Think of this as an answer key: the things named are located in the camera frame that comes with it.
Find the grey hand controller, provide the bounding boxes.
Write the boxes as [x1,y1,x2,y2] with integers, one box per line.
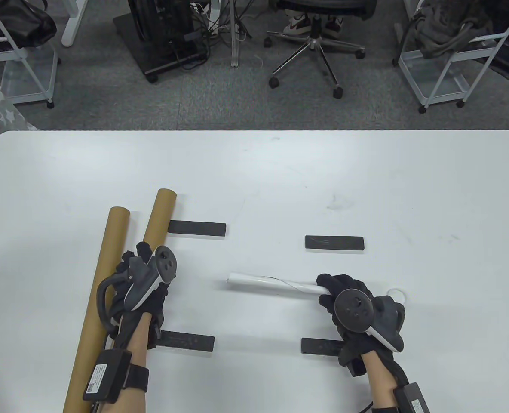
[96,245,178,332]
[334,289,405,352]

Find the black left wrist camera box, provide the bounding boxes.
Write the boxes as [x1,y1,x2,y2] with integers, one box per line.
[83,349,150,404]

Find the black cable bundle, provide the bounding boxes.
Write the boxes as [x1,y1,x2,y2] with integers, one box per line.
[190,0,255,43]

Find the black bag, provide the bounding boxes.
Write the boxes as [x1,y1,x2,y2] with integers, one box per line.
[0,0,57,49]

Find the black office chair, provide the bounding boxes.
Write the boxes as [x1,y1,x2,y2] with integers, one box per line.
[263,0,380,99]

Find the person's right hand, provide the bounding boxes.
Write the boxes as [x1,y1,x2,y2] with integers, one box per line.
[316,274,409,383]

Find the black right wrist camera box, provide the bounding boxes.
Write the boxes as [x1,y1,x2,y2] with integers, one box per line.
[394,383,431,413]

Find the white cartoon figures poster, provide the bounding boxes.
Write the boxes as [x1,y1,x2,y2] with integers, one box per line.
[227,272,330,297]

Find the white wheeled cart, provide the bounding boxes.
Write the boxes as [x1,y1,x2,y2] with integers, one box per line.
[0,0,61,109]
[394,0,509,113]

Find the person's right forearm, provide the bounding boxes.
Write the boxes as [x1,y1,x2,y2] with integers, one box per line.
[362,351,398,407]

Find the grey backpack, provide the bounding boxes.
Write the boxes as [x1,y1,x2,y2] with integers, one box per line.
[411,0,496,59]

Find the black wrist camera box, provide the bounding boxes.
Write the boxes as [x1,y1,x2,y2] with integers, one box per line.
[394,383,431,413]
[83,349,150,404]

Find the person's left hand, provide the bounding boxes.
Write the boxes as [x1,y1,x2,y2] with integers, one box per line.
[110,242,169,350]

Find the white desk leg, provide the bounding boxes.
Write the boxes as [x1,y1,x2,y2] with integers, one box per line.
[230,0,243,68]
[61,0,89,47]

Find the black rectangular weight bar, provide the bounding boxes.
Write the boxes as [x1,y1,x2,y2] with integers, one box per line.
[168,220,228,237]
[157,330,215,353]
[301,339,345,355]
[305,235,365,251]

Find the black wheeled equipment stand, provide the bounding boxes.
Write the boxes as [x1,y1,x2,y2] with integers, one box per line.
[113,0,210,83]

